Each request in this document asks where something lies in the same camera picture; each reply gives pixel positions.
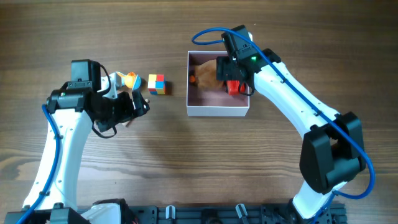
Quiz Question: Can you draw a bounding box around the multicolour puzzle cube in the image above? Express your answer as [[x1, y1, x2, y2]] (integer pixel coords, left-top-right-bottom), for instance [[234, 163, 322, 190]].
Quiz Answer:
[[147, 74, 166, 95]]

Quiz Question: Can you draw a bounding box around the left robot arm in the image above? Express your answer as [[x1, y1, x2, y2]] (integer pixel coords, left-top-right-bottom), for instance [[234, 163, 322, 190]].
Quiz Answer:
[[5, 59, 150, 223]]

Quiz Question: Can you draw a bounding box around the left blue cable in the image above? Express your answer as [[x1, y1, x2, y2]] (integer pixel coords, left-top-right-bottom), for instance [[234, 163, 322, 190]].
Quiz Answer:
[[15, 104, 62, 224]]

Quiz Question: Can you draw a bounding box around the right blue cable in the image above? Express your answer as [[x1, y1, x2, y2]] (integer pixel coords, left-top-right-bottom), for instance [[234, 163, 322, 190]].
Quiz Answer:
[[191, 27, 376, 224]]

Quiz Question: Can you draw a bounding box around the pink open cardboard box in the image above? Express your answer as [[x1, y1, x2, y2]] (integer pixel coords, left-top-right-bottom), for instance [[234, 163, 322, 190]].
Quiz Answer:
[[186, 50, 250, 117]]

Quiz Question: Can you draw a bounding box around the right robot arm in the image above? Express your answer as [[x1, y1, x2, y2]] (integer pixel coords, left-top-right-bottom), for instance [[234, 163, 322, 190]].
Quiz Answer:
[[217, 26, 369, 223]]

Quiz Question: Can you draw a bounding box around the blue cable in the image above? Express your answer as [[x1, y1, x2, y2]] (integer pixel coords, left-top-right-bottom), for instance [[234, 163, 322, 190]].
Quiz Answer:
[[15, 104, 62, 224], [191, 27, 376, 224]]

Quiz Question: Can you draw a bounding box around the red toy fire truck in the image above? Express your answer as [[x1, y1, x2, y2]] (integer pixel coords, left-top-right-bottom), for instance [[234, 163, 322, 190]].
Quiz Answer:
[[225, 80, 246, 95]]

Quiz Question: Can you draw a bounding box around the orange blue duck toy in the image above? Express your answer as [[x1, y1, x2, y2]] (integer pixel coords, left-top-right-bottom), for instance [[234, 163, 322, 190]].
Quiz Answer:
[[116, 72, 141, 90]]

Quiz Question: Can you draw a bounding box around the white pig rattle drum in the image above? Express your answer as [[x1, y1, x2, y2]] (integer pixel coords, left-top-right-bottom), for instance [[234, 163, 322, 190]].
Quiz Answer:
[[123, 98, 150, 128]]

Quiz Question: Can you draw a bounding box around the brown plush toy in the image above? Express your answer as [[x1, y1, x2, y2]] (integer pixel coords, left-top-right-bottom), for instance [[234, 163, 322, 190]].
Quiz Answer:
[[188, 59, 224, 90]]

